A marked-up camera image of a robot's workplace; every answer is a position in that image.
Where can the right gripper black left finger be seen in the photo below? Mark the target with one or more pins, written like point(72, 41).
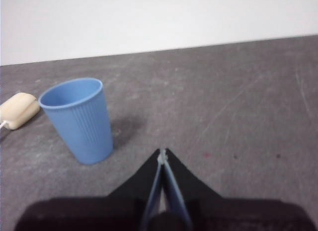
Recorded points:
point(119, 211)

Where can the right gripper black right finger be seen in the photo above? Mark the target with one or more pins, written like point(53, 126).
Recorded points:
point(211, 213)

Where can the blue ribbed plastic cup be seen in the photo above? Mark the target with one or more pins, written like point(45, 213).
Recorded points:
point(82, 131)

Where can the grey cup brush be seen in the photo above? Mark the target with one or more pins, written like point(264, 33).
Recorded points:
point(20, 109)

